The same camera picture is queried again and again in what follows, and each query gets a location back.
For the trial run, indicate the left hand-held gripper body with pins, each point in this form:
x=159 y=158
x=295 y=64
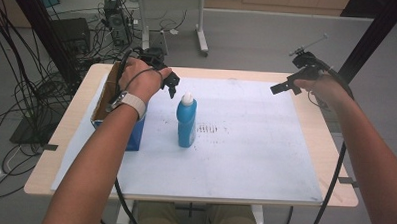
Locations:
x=153 y=55

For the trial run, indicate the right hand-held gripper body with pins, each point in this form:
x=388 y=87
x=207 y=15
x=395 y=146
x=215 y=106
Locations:
x=308 y=62

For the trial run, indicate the blue bottle with white cap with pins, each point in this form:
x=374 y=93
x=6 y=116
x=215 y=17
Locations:
x=186 y=123

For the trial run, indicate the person's left hand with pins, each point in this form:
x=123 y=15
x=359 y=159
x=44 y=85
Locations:
x=141 y=80

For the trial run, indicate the person's right hand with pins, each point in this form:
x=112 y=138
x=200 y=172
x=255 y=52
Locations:
x=324 y=89

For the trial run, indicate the wristwatch with beige band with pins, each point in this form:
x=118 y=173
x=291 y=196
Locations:
x=133 y=103

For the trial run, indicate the computer tower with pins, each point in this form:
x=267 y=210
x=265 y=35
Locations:
x=118 y=22

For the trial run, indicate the white desk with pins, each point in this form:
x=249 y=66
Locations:
x=201 y=28

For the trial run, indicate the wooden cabinet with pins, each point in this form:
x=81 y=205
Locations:
x=290 y=3

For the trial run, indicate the blue cardboard box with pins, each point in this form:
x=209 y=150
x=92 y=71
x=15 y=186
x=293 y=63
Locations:
x=101 y=112

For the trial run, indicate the white mat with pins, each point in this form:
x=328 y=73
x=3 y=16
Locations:
x=245 y=153

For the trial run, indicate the black box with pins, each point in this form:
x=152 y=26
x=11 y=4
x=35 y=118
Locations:
x=72 y=34

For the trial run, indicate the grey metal clip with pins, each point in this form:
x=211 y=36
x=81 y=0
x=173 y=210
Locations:
x=348 y=181
x=50 y=147

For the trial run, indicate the person's legs in khaki trousers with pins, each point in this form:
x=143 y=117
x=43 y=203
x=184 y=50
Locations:
x=162 y=219

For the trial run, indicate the white table leg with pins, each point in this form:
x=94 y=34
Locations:
x=257 y=216

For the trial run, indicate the black frame post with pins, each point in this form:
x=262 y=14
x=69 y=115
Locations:
x=369 y=41
x=39 y=29

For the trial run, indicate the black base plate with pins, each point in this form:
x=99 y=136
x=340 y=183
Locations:
x=29 y=132

